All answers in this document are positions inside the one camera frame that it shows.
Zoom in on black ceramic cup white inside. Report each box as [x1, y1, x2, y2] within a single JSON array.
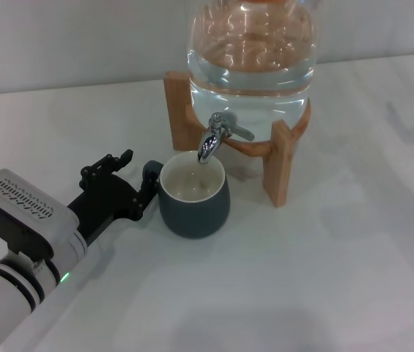
[[142, 153, 232, 240]]

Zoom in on wooden dispenser stand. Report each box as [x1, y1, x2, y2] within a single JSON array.
[[163, 70, 312, 209]]

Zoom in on chrome faucet with lever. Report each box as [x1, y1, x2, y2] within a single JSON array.
[[196, 112, 256, 165]]

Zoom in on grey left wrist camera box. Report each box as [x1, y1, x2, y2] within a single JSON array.
[[0, 168, 80, 263]]

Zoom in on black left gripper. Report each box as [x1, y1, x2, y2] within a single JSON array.
[[67, 148, 160, 246]]

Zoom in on glass water dispenser jar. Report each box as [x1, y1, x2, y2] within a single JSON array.
[[186, 0, 321, 144]]

